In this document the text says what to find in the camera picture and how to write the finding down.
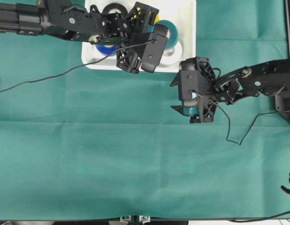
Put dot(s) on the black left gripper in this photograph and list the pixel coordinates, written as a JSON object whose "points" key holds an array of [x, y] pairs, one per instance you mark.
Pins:
{"points": [[125, 56]]}

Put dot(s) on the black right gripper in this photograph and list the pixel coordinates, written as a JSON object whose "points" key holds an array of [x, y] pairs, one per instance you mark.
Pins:
{"points": [[221, 91]]}

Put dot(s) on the blue tape roll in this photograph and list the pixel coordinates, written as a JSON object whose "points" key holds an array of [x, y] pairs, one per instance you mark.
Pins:
{"points": [[106, 49]]}

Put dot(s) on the white tape roll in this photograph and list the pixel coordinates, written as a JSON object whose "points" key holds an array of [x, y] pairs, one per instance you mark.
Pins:
{"points": [[172, 56]]}

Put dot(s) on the teal tape roll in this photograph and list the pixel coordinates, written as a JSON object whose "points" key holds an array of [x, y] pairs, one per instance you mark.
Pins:
{"points": [[173, 33]]}

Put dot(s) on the yellow tape roll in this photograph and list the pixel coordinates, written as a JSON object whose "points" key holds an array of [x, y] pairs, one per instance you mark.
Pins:
{"points": [[156, 18]]}

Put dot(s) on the black tape roll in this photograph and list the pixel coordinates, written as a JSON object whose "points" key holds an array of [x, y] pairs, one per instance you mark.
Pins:
{"points": [[114, 11]]}

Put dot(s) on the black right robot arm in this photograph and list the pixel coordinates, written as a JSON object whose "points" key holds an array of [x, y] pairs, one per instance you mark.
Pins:
{"points": [[271, 79]]}

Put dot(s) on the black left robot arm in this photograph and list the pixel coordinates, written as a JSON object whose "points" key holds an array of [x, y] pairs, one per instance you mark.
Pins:
{"points": [[61, 19]]}

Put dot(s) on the white plastic tray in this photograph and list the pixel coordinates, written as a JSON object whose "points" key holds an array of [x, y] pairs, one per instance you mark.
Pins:
{"points": [[182, 13]]}

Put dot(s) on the green table cloth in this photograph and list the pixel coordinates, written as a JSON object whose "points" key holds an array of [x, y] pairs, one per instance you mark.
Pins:
{"points": [[102, 144]]}

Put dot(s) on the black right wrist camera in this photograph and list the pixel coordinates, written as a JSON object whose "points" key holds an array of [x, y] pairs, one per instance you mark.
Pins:
{"points": [[193, 81]]}

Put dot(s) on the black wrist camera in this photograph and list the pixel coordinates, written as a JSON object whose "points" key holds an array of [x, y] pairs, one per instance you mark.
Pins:
{"points": [[193, 81], [149, 48]]}

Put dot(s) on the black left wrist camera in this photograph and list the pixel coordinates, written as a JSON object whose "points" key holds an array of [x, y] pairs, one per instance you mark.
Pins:
{"points": [[149, 48]]}

